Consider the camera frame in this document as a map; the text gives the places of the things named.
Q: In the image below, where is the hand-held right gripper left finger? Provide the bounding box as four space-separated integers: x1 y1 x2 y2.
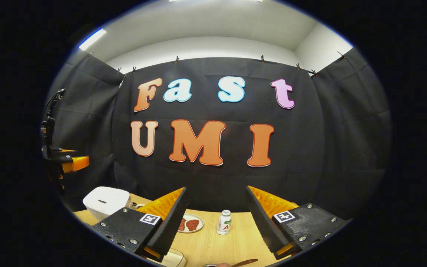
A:
91 187 190 262

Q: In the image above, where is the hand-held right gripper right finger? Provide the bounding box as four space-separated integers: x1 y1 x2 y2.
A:
245 185 349 260

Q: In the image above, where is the brown wooden spoon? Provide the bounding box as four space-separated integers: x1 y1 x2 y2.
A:
217 258 259 267

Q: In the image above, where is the white rice cooker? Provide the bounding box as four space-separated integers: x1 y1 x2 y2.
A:
83 187 132 223

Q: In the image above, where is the white round plate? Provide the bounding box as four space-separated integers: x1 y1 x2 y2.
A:
178 213 204 233

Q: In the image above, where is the white drink bottle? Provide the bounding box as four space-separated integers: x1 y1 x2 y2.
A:
216 210 232 235

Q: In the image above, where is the black backdrop cloth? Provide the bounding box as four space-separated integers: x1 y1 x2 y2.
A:
43 47 392 219

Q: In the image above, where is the narrow ceiling light strip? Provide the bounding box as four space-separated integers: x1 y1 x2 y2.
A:
79 28 107 51

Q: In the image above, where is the wide ceiling light panel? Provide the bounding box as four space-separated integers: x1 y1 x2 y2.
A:
169 0 264 3

